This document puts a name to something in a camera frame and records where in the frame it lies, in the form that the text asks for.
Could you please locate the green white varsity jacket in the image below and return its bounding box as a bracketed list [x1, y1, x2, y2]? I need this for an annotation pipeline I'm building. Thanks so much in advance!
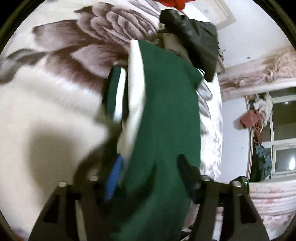
[106, 40, 204, 240]

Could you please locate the pink floral curtain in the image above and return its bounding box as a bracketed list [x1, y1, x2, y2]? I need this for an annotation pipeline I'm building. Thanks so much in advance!
[219, 47, 295, 240]

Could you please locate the pink garment on sill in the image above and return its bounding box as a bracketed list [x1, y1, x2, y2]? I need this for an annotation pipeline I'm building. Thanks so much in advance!
[239, 110, 264, 144]

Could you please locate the white plush toy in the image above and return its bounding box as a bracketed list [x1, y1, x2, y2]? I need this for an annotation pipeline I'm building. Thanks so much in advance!
[253, 92, 273, 126]

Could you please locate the floral plush bed blanket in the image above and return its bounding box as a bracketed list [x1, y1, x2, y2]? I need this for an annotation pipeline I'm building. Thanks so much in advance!
[0, 0, 224, 237]

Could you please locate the black leather jacket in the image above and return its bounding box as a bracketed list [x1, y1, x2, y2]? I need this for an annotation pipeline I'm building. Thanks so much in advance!
[159, 9, 219, 82]

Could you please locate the beige folded garment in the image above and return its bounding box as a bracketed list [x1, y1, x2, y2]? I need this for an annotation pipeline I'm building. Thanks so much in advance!
[160, 33, 192, 65]

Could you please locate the red quilt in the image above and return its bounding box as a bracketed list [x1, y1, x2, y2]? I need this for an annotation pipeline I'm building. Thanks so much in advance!
[157, 0, 194, 11]

